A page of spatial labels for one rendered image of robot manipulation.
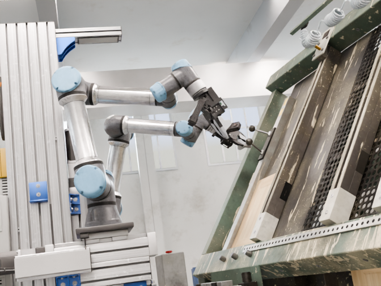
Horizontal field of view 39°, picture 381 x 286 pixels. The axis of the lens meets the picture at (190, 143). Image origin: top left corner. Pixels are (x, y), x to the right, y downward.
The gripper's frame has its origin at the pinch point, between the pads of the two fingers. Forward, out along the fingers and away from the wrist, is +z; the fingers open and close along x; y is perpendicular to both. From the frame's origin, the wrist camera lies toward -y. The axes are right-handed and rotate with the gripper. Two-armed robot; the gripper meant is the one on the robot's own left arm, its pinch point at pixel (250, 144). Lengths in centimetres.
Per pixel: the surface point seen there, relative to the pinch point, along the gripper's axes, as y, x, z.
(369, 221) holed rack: -85, 95, 7
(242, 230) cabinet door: 8.3, 45.8, 11.0
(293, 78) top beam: -15, -51, 9
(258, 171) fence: 2.1, 11.7, 9.2
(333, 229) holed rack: -68, 89, 7
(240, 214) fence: 11.2, 35.5, 8.9
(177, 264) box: 39, 60, -5
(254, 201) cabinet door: 3.1, 30.5, 11.0
